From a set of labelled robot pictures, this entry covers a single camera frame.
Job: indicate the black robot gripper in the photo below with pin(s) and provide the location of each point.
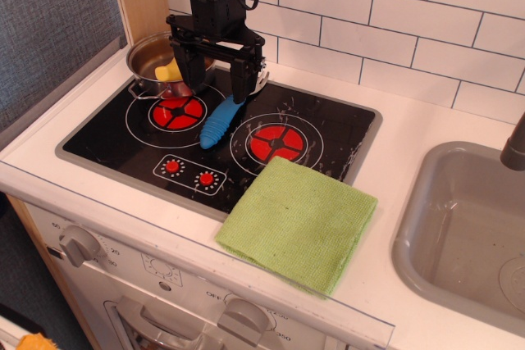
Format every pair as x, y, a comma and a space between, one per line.
217, 29

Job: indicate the green microfiber cloth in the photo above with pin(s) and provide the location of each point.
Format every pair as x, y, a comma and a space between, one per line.
299, 224

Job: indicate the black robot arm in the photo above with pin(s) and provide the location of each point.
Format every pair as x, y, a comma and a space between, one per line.
216, 29

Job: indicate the black toy stove top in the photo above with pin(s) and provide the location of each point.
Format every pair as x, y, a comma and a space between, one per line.
130, 140

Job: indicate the left red stove knob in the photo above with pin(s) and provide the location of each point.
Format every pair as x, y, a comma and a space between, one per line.
172, 167

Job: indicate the red stove knob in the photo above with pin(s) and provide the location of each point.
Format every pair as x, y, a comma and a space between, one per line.
172, 167
206, 179

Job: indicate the right red stove knob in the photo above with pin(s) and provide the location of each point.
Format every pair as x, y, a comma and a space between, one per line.
206, 179

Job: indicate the yellow toy banana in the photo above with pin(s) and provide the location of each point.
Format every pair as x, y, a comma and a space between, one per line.
169, 72

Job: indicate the small steel pot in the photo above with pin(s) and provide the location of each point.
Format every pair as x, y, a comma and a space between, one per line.
155, 51

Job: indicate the left grey oven knob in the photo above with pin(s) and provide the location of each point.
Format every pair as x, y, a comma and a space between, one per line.
79, 245

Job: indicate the grey oven knob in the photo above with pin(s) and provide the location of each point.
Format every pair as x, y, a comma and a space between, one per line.
245, 321
79, 245

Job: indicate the white toy oven front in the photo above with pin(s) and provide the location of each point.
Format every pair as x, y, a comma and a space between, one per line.
119, 270

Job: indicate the right grey oven knob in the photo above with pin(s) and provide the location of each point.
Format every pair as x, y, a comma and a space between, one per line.
245, 321

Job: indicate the grey plastic sink basin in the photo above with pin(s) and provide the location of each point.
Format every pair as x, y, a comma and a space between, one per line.
460, 243

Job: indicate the grey faucet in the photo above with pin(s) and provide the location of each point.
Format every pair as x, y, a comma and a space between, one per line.
513, 154

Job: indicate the yellow plush object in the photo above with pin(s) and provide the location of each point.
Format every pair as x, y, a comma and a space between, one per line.
36, 342

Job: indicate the blue handled toy fork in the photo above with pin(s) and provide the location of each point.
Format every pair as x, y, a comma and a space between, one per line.
220, 109

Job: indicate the grey oven door handle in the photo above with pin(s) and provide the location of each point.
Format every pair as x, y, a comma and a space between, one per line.
154, 329

